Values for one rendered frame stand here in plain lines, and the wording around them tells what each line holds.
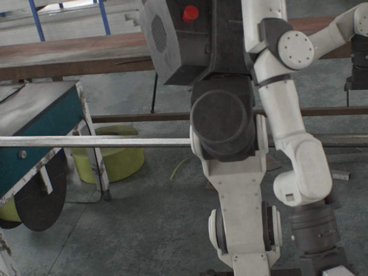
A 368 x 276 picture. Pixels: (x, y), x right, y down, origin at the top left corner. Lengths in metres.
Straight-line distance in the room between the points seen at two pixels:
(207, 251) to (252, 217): 1.04
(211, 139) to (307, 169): 0.20
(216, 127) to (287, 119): 0.14
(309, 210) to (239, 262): 0.58
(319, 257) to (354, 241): 1.38
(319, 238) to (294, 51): 0.36
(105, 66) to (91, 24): 2.95
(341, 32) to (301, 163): 0.63
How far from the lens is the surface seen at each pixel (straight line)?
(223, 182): 1.27
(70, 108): 2.50
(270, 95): 0.97
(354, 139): 1.58
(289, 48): 0.97
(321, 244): 0.96
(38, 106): 2.38
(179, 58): 1.11
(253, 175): 1.25
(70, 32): 5.70
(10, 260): 2.18
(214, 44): 1.11
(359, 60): 1.45
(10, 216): 2.65
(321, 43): 1.43
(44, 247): 2.70
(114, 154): 2.96
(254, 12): 1.01
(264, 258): 1.49
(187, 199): 2.73
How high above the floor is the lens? 1.51
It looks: 27 degrees down
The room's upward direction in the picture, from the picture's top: 10 degrees counter-clockwise
